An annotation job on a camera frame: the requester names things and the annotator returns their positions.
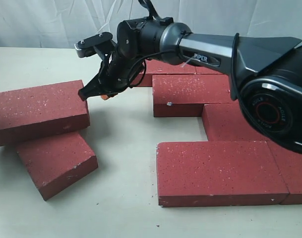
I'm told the red brick front large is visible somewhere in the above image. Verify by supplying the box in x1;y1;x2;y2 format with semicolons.
156;141;289;207

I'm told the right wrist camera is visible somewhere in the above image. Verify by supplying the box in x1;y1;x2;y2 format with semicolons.
74;32;116;60

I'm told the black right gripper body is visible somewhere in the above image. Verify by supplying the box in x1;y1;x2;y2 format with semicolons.
77;46;145;101

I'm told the red brick with white chip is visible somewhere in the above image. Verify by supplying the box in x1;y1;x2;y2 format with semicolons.
152;74;233;117

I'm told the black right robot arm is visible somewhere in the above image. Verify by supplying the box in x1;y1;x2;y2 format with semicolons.
74;18;302;154

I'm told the light blue backdrop cloth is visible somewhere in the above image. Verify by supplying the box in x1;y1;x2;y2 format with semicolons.
0;0;302;48

